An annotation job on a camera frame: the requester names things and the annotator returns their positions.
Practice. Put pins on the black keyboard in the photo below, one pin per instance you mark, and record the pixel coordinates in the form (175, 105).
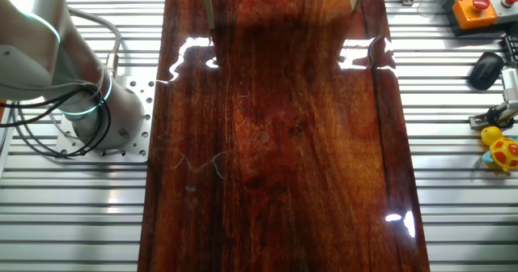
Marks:
(512, 49)

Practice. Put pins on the black computer mouse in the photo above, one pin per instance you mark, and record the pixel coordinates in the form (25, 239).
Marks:
(485, 71)

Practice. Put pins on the grey emergency stop box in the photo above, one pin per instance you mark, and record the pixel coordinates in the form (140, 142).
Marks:
(506, 11)

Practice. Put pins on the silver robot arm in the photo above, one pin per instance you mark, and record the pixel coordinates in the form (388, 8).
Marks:
(36, 41)

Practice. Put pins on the silver finned camera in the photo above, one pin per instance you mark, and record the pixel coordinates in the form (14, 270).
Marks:
(510, 87)

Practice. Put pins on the orange emergency stop box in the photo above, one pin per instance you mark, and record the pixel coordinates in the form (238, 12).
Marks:
(471, 15)

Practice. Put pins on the metal clamp bracket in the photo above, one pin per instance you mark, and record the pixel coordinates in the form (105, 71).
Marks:
(485, 120)

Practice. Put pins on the glossy wooden board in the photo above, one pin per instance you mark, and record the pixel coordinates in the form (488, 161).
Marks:
(263, 183)

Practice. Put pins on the yellow turtle toy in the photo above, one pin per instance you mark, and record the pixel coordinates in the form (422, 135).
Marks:
(503, 152)

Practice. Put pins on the silver base mounting plate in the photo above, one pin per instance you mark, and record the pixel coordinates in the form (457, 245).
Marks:
(137, 142)

